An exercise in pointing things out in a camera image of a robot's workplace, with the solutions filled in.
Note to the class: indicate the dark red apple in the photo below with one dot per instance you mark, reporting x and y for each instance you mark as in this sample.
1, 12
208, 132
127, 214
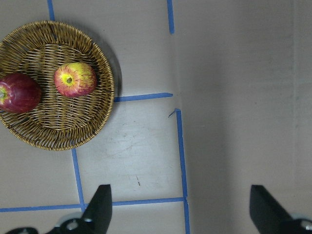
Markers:
19, 93

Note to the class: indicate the yellow-red apple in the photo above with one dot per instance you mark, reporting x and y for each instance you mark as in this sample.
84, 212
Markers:
75, 79

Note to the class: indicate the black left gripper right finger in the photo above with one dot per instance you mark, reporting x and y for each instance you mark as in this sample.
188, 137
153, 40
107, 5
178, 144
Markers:
269, 217

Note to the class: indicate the round wicker basket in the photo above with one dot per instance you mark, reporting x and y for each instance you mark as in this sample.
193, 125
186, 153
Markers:
58, 123

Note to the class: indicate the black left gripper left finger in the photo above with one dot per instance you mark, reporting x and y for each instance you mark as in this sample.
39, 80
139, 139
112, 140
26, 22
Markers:
95, 219

